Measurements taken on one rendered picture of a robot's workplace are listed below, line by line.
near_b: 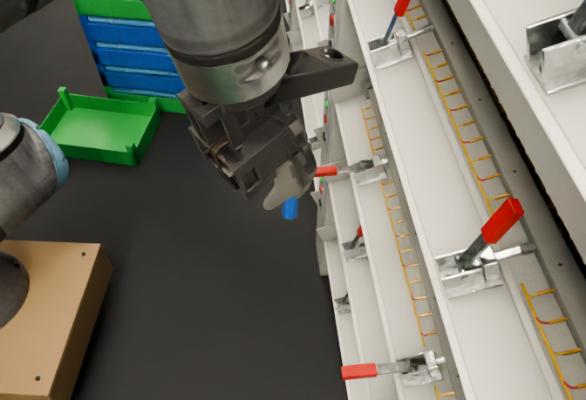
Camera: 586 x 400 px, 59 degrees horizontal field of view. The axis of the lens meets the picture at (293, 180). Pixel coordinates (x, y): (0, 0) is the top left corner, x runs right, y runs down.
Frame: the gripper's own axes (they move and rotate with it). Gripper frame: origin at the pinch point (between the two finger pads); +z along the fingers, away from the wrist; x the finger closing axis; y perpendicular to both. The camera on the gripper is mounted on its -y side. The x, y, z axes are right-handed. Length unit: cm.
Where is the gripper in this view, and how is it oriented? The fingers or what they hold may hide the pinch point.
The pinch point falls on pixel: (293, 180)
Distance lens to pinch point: 59.7
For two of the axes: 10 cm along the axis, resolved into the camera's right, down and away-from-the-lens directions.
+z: 1.5, 5.3, 8.4
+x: 6.5, 5.8, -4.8
